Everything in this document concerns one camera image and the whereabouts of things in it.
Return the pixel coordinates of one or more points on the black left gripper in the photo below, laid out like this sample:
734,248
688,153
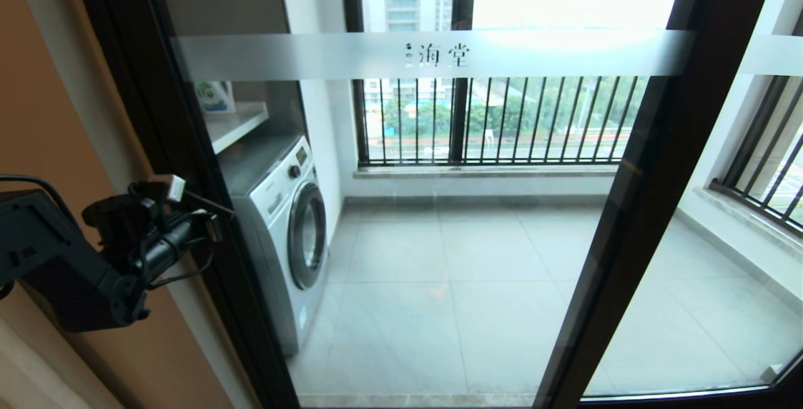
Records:
169,246

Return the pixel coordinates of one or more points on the dark-framed sliding glass door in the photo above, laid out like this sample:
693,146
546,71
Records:
313,54

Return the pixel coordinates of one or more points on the white front-load washing machine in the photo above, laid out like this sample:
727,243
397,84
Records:
276,221

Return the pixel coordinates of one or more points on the white laundry detergent bottle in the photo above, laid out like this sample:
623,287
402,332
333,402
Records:
216,96

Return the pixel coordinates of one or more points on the long grey stone sill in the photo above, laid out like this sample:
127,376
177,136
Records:
489,171

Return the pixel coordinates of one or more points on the long black balcony railing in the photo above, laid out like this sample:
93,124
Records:
502,158

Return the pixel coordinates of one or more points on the short grey stone sill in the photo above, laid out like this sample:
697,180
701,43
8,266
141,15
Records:
753,217

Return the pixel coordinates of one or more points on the short black balcony railing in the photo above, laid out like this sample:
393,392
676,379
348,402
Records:
762,164

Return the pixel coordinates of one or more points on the dark-framed fixed glass door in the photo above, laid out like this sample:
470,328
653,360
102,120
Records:
771,54

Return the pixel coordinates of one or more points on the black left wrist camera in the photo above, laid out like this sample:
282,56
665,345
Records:
125,214

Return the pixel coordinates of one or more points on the white wall shelf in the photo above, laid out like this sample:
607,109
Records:
235,123

